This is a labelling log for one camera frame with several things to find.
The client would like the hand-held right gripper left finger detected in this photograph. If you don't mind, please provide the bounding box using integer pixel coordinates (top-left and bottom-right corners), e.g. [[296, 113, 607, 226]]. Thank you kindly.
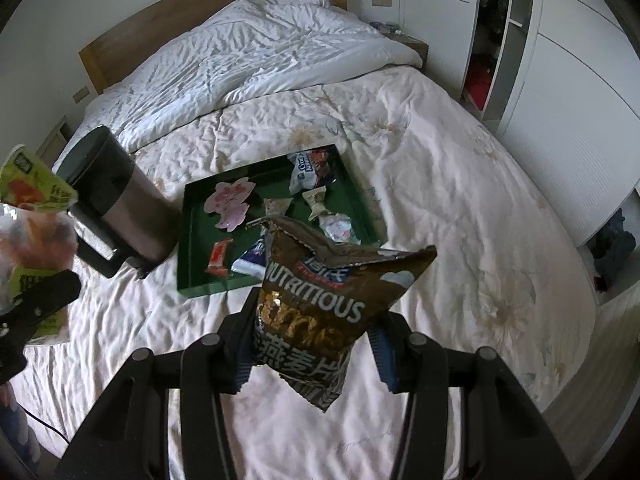
[[52, 302, 263, 480]]

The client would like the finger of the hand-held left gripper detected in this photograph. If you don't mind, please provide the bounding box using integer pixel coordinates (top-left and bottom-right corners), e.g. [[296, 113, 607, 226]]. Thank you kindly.
[[0, 269, 82, 342], [0, 327, 27, 385]]

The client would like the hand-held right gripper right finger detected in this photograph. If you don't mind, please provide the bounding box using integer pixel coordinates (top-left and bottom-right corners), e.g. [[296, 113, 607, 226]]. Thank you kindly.
[[367, 312, 576, 480]]

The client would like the brown oatmeal bag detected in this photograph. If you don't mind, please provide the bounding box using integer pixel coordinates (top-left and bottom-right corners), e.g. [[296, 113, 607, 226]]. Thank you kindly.
[[252, 215, 438, 413]]

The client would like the dark blue white snack packet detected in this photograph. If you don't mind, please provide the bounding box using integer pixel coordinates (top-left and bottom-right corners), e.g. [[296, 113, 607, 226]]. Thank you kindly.
[[231, 237, 268, 278]]

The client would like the red snack packet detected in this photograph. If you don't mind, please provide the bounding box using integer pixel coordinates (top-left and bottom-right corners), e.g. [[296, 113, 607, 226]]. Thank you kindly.
[[206, 239, 234, 277]]

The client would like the green snack packet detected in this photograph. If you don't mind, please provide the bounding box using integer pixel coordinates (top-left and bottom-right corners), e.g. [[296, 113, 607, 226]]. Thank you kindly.
[[0, 144, 79, 346]]

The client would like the green tray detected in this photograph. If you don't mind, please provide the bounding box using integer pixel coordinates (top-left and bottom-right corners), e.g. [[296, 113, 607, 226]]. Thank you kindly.
[[177, 144, 388, 298]]

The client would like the clear cartoon print snack packet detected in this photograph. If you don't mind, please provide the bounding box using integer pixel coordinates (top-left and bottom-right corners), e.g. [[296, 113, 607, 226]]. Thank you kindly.
[[319, 213, 355, 244]]

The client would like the beige twisted wrapper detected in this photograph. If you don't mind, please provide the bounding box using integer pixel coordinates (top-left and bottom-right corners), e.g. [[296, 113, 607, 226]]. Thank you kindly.
[[301, 186, 328, 222], [263, 197, 295, 221]]

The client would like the blue white cookie packet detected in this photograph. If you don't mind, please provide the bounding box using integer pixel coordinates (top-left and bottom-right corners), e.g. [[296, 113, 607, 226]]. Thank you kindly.
[[289, 147, 342, 195]]

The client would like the steel and black kettle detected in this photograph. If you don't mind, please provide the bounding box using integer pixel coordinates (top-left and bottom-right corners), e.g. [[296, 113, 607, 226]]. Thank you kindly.
[[55, 125, 181, 281]]

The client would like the wooden nightstand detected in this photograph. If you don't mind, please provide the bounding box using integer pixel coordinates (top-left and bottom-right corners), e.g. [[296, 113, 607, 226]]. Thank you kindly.
[[387, 32, 430, 68], [35, 116, 71, 158]]

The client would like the pink flower shaped dish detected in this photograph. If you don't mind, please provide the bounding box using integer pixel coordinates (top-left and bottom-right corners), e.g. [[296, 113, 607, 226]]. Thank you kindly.
[[202, 176, 257, 233]]

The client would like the pile of dark clothes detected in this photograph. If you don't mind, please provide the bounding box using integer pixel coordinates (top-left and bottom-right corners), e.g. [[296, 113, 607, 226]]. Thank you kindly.
[[590, 208, 640, 293]]

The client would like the red cloth item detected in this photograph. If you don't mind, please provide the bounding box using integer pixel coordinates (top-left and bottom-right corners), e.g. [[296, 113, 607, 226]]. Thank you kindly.
[[462, 52, 498, 111]]

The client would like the white duvet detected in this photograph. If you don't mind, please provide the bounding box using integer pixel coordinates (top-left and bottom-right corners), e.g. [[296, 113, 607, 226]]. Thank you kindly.
[[85, 0, 423, 153]]

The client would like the wooden bed headboard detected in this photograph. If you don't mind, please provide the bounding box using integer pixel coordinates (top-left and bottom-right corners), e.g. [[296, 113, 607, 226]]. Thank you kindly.
[[79, 0, 347, 95]]

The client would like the white wardrobe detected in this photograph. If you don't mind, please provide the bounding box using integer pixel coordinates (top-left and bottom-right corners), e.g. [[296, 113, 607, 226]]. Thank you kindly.
[[400, 0, 640, 248]]

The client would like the black cable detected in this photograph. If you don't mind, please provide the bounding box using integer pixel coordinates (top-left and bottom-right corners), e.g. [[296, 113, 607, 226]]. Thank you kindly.
[[20, 409, 71, 446]]

